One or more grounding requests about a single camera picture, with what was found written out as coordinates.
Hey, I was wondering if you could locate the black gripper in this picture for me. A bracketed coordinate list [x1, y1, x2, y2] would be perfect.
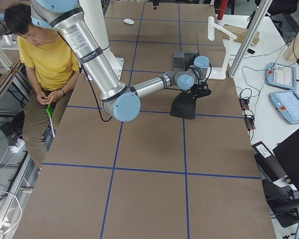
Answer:
[189, 83, 211, 98]

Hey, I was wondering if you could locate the upper blue teach pendant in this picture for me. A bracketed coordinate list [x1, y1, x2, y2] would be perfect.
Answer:
[265, 62, 297, 90]

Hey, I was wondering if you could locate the aluminium frame post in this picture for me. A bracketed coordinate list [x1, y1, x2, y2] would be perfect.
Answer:
[228, 0, 272, 78]

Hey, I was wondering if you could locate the red cylinder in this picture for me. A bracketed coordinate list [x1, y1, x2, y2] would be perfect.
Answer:
[217, 0, 228, 20]

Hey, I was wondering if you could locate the black monitor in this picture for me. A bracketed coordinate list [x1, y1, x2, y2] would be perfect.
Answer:
[273, 129, 299, 191]

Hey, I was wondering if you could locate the small black square device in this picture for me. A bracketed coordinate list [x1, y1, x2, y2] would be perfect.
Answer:
[247, 49, 255, 54]

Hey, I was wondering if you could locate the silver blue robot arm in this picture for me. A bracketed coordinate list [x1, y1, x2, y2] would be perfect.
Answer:
[31, 0, 211, 121]

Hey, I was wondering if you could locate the orange black electronics board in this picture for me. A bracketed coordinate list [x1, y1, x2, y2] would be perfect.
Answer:
[239, 98, 255, 130]

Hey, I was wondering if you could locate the black box with white label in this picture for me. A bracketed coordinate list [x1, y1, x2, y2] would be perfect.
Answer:
[252, 141, 287, 182]

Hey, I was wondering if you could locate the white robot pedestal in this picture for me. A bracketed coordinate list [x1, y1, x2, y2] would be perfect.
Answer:
[78, 0, 124, 83]

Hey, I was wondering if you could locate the cardboard box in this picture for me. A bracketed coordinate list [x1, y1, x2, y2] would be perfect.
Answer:
[223, 24, 260, 46]

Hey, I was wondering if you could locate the white computer mouse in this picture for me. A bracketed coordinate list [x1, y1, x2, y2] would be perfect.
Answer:
[123, 18, 135, 25]

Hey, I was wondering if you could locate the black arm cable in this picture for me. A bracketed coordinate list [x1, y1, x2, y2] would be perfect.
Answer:
[82, 64, 115, 123]

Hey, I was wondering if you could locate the lower blue teach pendant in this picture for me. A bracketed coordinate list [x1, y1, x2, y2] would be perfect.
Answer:
[269, 90, 299, 124]

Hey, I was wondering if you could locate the green handled screwdriver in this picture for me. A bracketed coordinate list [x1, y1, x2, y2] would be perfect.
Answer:
[45, 103, 55, 138]

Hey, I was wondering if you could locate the grey laptop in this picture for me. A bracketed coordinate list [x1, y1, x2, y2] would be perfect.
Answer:
[172, 31, 201, 72]

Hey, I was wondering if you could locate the blue teach pendant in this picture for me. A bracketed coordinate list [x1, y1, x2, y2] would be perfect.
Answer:
[265, 62, 297, 90]
[269, 90, 299, 124]

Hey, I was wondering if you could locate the black mouse pad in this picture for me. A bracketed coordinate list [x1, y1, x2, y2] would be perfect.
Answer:
[170, 92, 196, 120]

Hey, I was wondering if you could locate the person in yellow shirt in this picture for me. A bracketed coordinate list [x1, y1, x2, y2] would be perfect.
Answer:
[4, 3, 79, 168]

